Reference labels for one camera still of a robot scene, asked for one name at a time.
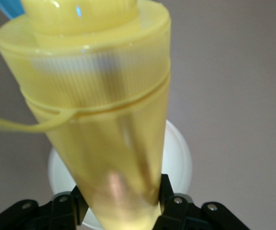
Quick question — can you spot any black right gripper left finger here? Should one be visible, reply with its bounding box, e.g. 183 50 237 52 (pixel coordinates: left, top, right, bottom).
0 184 90 230

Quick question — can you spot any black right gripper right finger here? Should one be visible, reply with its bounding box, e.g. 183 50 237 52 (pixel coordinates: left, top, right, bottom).
152 173 249 230

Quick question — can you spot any yellow squeeze bottle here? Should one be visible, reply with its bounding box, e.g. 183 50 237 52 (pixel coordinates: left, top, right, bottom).
0 0 172 230

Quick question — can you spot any cream round plate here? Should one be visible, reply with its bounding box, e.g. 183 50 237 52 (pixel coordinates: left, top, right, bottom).
47 119 193 230

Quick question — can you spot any blue round plate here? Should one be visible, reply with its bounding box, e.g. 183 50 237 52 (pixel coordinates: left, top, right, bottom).
0 0 26 20

